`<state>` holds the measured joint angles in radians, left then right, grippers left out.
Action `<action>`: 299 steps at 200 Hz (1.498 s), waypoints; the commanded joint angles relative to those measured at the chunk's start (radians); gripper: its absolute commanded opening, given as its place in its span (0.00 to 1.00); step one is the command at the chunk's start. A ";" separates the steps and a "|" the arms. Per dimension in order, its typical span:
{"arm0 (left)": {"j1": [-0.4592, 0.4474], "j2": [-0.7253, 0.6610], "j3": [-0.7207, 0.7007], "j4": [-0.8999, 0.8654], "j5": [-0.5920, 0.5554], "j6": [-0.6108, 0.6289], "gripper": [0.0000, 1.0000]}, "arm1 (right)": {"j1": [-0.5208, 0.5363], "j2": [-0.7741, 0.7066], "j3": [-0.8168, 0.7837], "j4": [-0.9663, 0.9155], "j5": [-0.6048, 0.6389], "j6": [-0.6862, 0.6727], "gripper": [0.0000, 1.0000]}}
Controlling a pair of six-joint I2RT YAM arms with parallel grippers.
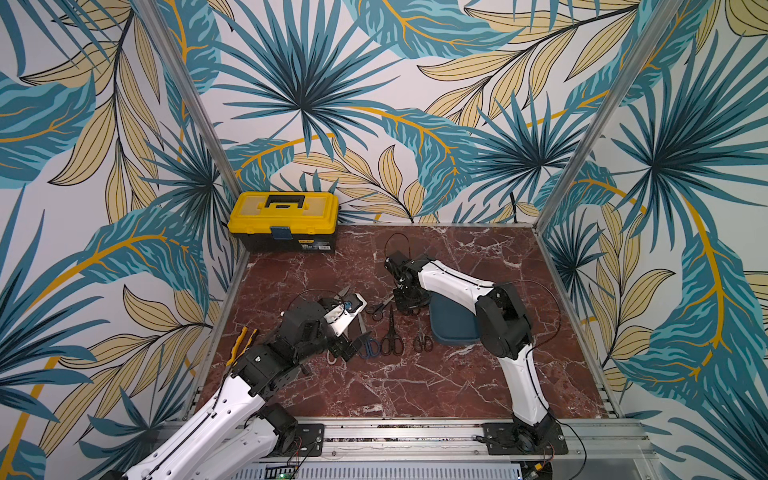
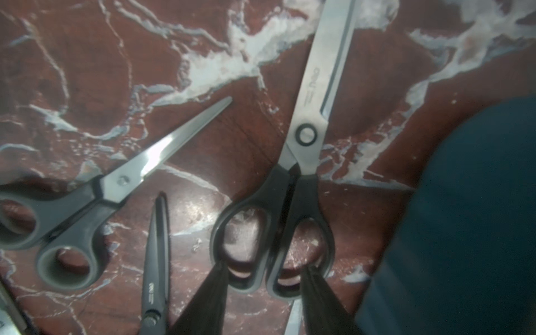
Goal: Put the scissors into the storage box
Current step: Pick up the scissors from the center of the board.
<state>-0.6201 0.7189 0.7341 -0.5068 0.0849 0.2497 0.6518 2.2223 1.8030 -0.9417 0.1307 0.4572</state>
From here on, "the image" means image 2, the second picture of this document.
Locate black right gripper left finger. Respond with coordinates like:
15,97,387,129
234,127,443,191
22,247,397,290
169,261,229,334

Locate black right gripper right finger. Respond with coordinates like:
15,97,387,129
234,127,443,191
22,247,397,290
300,265,363,335

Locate small black scissors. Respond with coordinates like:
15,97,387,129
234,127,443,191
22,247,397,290
139,192,170,334

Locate large black handled scissors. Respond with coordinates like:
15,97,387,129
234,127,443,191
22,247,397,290
210,1,358,301

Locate grey handled scissors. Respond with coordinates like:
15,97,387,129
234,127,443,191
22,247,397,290
1,96,233,290

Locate teal plastic storage box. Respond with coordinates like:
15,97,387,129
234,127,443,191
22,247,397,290
355,97,535,334

